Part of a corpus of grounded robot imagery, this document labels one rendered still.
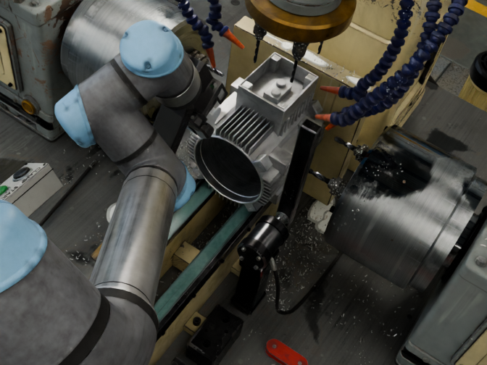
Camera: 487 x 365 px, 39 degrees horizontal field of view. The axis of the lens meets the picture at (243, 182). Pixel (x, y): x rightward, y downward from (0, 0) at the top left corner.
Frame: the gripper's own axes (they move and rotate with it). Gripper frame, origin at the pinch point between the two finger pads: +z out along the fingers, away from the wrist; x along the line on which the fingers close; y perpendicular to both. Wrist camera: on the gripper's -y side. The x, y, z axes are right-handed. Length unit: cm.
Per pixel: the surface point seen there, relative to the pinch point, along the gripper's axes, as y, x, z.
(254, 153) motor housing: 2.3, -10.0, 1.7
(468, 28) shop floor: 137, -10, 205
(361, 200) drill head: 4.0, -30.7, -1.2
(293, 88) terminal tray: 17.3, -8.2, 6.8
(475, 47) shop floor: 128, -18, 199
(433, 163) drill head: 15.8, -37.4, 0.2
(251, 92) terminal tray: 11.1, -3.9, -0.2
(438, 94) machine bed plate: 49, -27, 61
